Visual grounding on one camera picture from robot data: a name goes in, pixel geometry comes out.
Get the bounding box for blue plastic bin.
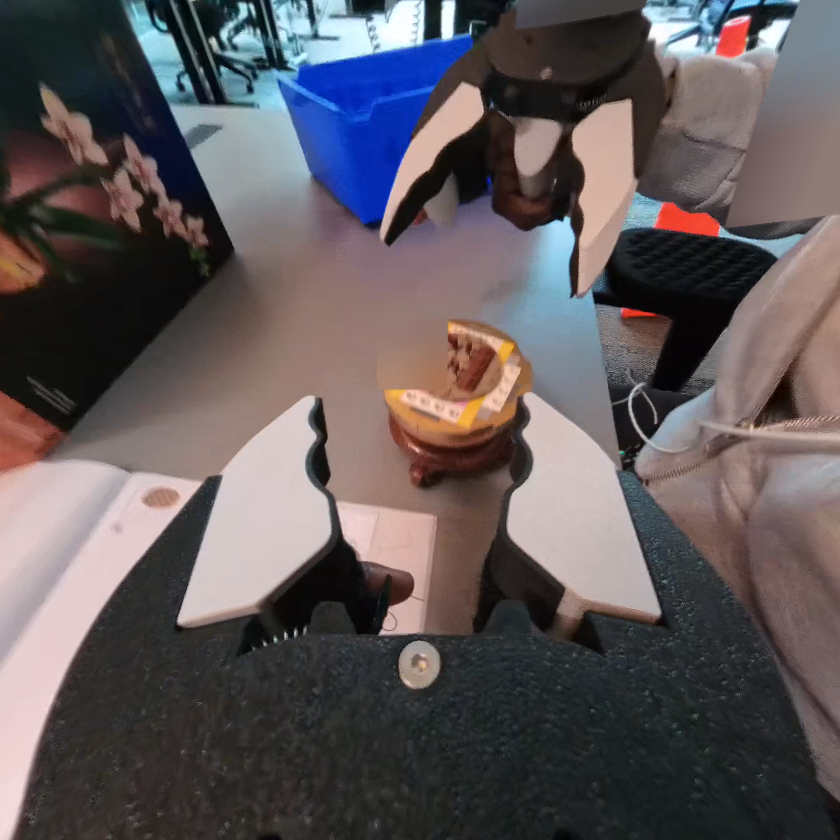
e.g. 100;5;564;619
276;33;493;231

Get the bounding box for black flower print box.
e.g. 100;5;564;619
0;0;237;473

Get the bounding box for white instruction booklet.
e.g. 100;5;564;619
0;457;441;840

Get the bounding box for tan round plate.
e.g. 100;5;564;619
444;329;500;395

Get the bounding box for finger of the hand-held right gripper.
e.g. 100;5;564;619
380;79;489;248
569;95;639;300

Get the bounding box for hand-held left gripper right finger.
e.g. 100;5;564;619
502;392;664;637

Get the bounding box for background office desks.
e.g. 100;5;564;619
145;0;460;106

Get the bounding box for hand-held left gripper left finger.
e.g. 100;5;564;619
178;397;340;631

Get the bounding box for white earphone cable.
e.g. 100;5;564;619
624;381;840;487

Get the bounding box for person's right hand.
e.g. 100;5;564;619
493;116;568;235

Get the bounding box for black mesh chair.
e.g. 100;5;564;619
594;226;782;395

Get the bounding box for brick pot model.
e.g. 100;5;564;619
376;319;535;489

